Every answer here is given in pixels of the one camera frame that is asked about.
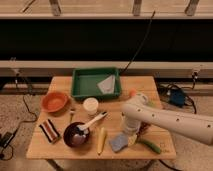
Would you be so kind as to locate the dark brown bowl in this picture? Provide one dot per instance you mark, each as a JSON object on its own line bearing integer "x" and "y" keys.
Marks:
{"x": 74, "y": 137}

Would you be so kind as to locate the light green cup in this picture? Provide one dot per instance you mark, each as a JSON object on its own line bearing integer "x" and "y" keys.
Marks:
{"x": 151, "y": 104}

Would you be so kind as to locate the green plastic tray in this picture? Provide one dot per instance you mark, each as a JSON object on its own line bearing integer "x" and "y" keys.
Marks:
{"x": 85, "y": 80}

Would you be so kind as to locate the blue power box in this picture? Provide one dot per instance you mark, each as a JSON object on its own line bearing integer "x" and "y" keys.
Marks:
{"x": 177, "y": 98}

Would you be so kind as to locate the white spatula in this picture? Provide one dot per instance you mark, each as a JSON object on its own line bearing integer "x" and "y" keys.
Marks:
{"x": 88, "y": 124}

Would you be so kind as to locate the grey folded cloth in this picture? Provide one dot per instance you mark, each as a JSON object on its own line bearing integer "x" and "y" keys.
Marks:
{"x": 107, "y": 85}

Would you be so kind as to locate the black adapter at left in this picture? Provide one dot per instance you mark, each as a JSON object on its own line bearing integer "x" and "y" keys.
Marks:
{"x": 6, "y": 139}

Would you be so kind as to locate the green pepper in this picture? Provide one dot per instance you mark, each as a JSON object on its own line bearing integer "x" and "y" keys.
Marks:
{"x": 151, "y": 145}

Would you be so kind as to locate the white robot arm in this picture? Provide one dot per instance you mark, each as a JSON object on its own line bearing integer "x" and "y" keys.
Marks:
{"x": 194, "y": 126}

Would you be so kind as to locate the bunch of dark grapes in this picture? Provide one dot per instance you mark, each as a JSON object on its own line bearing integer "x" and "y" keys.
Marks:
{"x": 144, "y": 127}

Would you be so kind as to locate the orange fruit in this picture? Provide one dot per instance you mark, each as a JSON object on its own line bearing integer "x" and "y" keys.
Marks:
{"x": 132, "y": 92}

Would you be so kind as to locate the orange bowl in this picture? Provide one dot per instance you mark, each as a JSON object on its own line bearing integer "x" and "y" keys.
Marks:
{"x": 54, "y": 101}

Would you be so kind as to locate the small fork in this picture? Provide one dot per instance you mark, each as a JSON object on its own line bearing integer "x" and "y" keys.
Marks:
{"x": 72, "y": 112}

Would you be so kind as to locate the white cup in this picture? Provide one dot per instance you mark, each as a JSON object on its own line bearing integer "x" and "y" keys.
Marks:
{"x": 91, "y": 105}

